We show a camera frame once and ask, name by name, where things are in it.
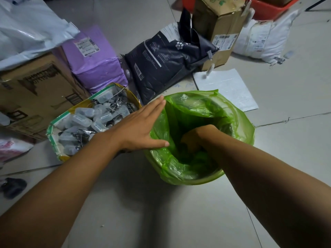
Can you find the white labelled parcel bag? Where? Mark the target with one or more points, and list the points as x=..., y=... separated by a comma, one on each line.
x=261, y=38

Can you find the person's left forearm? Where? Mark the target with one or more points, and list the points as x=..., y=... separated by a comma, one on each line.
x=57, y=193

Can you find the green trash bin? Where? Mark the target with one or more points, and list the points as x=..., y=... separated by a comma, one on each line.
x=204, y=180

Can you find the white paper sheet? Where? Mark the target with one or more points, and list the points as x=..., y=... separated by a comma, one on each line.
x=230, y=87

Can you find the person's right forearm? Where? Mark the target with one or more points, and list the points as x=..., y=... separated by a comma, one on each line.
x=271, y=193

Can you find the black metal rod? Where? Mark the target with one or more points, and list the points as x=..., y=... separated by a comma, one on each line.
x=319, y=3

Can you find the person's left thumb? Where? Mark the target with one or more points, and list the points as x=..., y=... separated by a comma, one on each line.
x=157, y=144

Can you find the purple plastic parcel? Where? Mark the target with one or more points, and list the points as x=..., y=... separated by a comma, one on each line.
x=95, y=64

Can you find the person's right hand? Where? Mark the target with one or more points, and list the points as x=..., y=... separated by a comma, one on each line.
x=200, y=138

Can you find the tall brown cardboard box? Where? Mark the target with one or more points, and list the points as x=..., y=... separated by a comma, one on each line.
x=219, y=20

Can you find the red plastic basin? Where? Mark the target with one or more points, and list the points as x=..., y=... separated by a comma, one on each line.
x=269, y=7

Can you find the large brown cardboard box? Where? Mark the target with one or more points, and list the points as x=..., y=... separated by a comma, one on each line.
x=33, y=95

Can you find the yellow-green rimmed open carton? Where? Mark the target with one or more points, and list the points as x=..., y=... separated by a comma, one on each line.
x=55, y=131

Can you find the dark crumpled cloth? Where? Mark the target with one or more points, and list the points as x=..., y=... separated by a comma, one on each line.
x=14, y=187

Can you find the green plastic trash bag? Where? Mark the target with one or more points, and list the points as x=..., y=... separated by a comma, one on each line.
x=232, y=118

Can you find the pink-white plastic bag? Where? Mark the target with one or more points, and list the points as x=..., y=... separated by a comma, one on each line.
x=13, y=149

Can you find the pile of clear plastic tags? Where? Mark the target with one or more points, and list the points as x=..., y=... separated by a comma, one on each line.
x=85, y=120

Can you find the black paw print bag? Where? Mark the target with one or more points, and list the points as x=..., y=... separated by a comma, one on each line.
x=165, y=61

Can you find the grey-white poly mailer bag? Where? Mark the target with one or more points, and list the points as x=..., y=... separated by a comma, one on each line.
x=28, y=28

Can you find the person's left hand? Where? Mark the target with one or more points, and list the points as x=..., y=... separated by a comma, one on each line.
x=134, y=129

